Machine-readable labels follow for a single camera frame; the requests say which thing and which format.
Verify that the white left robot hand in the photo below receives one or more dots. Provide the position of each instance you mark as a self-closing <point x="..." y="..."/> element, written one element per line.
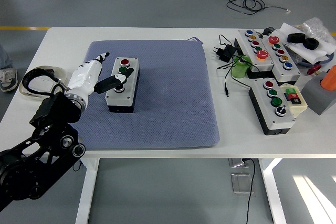
<point x="84" y="77"/>

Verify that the four-button control box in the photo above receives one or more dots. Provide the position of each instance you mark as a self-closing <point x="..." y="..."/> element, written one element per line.
<point x="122" y="98"/>

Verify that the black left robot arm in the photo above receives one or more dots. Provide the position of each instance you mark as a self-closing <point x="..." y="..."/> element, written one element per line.
<point x="52" y="108"/>

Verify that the five-button box, glowing mushroom button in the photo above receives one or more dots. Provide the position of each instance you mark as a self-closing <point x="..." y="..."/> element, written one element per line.
<point x="263" y="62"/>

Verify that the five-button box, red mushroom button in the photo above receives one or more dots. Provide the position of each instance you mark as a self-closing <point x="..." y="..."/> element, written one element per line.
<point x="283" y="73"/>

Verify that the four-button box with selector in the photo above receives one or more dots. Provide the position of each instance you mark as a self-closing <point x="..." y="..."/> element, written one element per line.
<point x="282" y="120"/>

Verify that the white oval tray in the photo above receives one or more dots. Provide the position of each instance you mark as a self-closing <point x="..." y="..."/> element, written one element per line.
<point x="62" y="73"/>

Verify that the small dark brown bottle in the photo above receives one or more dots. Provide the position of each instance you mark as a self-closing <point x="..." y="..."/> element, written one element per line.
<point x="50" y="71"/>

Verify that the person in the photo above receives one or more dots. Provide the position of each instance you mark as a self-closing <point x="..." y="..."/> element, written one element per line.
<point x="8" y="79"/>

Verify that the blue-grey textured mat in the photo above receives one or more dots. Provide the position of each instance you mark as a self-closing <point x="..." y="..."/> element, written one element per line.
<point x="170" y="98"/>

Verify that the white table leg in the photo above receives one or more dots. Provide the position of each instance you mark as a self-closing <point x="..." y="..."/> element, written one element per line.
<point x="271" y="187"/>
<point x="86" y="195"/>

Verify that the purple card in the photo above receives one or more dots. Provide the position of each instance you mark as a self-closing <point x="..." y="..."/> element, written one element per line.
<point x="197" y="40"/>

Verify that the black power adapter plug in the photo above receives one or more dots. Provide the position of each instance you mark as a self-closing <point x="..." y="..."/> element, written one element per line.
<point x="225" y="52"/>

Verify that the green plastic bottle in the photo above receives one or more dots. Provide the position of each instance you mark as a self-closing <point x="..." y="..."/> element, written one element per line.
<point x="239" y="70"/>

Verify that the metal floor socket plate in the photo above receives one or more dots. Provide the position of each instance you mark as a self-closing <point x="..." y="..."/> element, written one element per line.
<point x="240" y="183"/>
<point x="236" y="162"/>

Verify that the blue-rimmed round dish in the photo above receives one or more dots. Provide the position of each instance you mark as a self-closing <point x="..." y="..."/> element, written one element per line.
<point x="305" y="64"/>

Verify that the red mushroom knob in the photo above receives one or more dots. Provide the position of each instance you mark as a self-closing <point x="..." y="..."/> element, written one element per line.
<point x="313" y="70"/>

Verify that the white foam sheet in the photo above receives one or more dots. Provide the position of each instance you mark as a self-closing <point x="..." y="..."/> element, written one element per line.
<point x="315" y="53"/>

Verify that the grey block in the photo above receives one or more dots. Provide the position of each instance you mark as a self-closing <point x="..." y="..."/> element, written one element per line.
<point x="317" y="98"/>

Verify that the clear bubble wrap bag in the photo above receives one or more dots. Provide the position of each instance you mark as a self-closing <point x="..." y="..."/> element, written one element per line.
<point x="315" y="27"/>

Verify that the orange cylinder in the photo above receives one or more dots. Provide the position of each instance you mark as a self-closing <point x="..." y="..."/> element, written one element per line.
<point x="329" y="81"/>

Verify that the white wall switch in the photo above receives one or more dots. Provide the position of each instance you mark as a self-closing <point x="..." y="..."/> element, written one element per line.
<point x="39" y="83"/>

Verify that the cream switch box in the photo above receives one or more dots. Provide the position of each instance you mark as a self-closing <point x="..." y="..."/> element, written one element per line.
<point x="299" y="107"/>

